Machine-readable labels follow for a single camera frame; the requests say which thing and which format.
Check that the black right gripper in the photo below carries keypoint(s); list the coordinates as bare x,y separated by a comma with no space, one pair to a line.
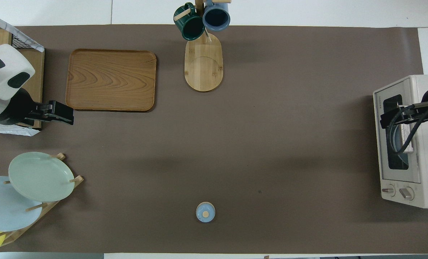
386,120

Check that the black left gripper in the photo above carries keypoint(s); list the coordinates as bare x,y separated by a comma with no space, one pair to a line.
55,111

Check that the beige toaster oven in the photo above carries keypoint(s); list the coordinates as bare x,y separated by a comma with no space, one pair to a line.
424,172

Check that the white patterned cloth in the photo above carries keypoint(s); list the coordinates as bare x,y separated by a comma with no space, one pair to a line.
19,131

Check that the rectangular wooden tray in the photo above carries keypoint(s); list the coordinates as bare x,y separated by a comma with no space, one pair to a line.
109,79

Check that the pale green plate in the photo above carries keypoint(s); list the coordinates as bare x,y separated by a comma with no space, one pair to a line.
39,176

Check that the wooden plate rack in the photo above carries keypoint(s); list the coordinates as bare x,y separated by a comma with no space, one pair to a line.
75,180

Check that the light blue racked plate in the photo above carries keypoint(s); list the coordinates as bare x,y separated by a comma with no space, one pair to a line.
1,212

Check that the brown table mat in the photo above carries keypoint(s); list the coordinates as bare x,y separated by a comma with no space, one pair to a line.
271,126

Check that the wooden mug tree stand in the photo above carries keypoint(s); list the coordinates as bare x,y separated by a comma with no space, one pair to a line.
203,68

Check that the dark green mug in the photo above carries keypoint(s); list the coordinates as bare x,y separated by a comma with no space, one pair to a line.
190,27

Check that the blue mug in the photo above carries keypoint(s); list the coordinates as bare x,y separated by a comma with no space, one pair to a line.
216,18

